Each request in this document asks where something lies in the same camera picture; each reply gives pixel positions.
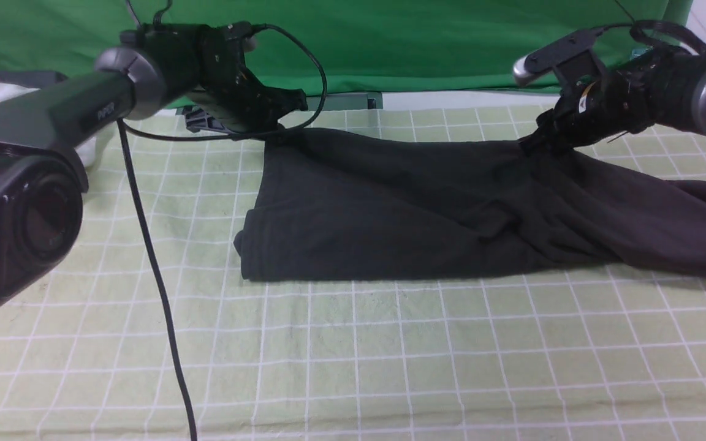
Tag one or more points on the green checkered table cloth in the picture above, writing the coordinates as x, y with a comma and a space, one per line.
593, 354

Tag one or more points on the dark green backdrop base bar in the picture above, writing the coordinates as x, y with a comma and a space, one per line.
348, 101

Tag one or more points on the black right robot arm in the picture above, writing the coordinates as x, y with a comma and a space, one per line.
664, 86

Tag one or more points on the crumpled white shirt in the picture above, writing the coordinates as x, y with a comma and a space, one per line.
89, 152

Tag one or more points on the gray garment behind white shirt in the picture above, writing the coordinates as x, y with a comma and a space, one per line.
32, 78

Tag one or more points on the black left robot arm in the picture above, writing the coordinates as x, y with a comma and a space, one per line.
42, 178

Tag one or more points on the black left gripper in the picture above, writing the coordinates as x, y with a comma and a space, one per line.
230, 92

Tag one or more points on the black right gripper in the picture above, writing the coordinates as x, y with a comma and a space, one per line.
593, 107

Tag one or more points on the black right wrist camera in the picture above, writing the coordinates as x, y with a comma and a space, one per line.
558, 55

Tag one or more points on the green backdrop cloth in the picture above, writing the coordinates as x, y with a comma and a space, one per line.
387, 46

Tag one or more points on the dark gray long-sleeve shirt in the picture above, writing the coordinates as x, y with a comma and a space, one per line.
338, 206

